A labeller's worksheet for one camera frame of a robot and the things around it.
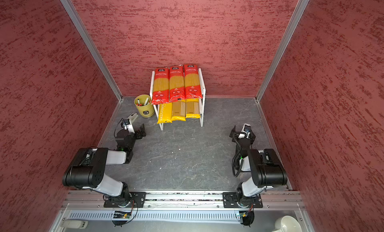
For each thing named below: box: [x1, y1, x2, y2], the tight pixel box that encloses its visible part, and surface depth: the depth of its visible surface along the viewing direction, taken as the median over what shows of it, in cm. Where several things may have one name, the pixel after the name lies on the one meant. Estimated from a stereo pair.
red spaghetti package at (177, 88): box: [169, 65, 186, 102], surface depth 81 cm
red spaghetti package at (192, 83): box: [184, 64, 202, 99], surface depth 81 cm
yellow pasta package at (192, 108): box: [185, 98, 201, 119], surface depth 91 cm
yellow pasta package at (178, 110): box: [171, 99, 186, 122], surface depth 89 cm
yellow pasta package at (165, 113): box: [157, 102, 173, 124], surface depth 89 cm
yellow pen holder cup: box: [134, 94, 155, 118], surface depth 103 cm
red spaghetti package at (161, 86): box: [152, 67, 170, 105], surface depth 79 cm
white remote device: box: [60, 220, 89, 229], surface depth 67 cm
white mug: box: [271, 215, 303, 232], surface depth 63 cm
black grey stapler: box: [126, 112, 139, 124], surface depth 108 cm
